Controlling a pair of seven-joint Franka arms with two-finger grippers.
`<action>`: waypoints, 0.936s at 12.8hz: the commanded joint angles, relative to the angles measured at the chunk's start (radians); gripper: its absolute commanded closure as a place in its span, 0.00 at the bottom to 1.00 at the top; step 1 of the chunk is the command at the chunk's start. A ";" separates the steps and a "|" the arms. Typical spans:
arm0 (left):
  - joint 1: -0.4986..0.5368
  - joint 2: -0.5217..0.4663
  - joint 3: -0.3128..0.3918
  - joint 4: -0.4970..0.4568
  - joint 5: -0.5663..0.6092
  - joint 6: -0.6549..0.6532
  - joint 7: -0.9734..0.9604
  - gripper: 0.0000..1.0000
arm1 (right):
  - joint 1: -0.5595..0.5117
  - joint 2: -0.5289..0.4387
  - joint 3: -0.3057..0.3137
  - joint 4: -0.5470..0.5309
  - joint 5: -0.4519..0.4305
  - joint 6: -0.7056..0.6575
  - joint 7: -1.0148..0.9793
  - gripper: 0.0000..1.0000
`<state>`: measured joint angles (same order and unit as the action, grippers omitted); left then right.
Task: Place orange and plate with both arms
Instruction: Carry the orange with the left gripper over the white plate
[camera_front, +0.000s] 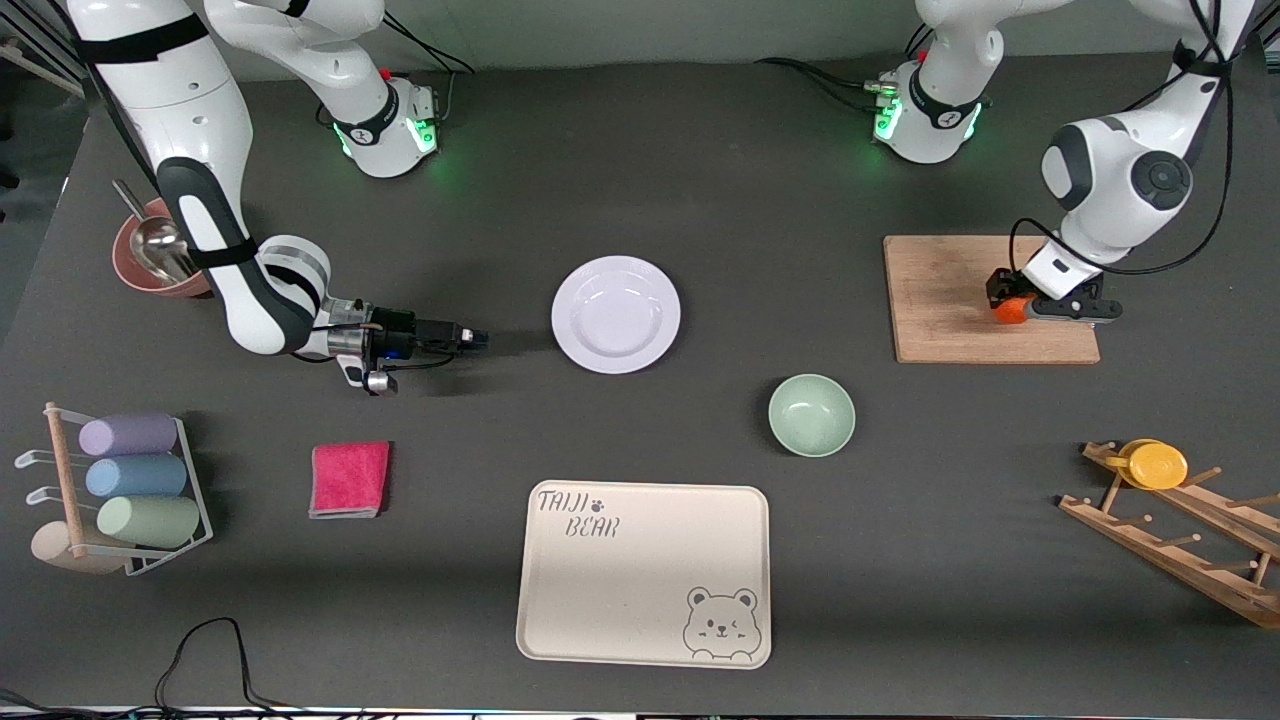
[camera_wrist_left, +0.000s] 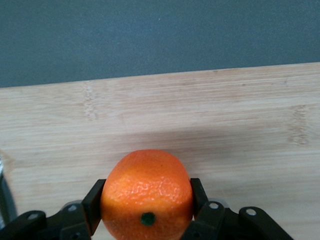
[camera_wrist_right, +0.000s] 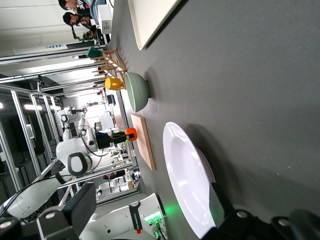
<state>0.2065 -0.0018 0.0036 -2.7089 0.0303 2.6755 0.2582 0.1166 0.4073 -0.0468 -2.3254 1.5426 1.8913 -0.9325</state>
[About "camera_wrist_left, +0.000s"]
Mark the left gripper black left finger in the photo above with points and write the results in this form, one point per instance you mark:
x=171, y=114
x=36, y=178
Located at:
x=75, y=222

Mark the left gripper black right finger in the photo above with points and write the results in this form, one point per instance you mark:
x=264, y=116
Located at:
x=212, y=222

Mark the orange fruit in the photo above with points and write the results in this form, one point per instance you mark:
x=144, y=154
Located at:
x=147, y=190

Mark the wooden cutting board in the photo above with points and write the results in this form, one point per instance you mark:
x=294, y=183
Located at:
x=175, y=112

